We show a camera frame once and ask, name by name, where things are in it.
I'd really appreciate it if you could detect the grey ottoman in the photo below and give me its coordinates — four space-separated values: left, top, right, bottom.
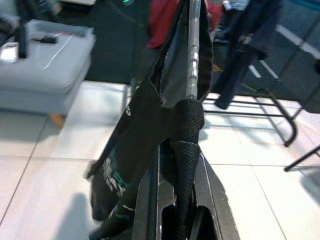
0 18 97 123

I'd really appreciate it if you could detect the white cable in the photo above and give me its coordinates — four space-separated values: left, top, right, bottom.
43 33 75 71

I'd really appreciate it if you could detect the black shirt teal print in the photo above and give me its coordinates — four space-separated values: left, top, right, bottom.
84 0 213 240

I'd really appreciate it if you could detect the navy sweatshirt white print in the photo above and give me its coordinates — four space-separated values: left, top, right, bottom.
216 0 283 110

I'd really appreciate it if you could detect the black remote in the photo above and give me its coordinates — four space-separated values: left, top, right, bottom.
31 35 60 45

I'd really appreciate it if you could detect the black metal clothes rack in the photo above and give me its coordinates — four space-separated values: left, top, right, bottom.
201 89 301 148

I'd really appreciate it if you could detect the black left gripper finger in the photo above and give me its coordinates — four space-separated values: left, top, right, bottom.
159 99 205 208
174 140 202 240

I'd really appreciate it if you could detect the silver wire hanger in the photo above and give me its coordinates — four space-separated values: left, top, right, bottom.
184 0 202 102

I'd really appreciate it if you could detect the black stick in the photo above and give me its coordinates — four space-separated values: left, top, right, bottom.
14 0 33 60

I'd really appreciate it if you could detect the black hanging garment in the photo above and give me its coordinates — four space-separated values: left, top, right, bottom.
259 0 320 113

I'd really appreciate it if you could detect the red cloth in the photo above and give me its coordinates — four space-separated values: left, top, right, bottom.
147 0 226 50

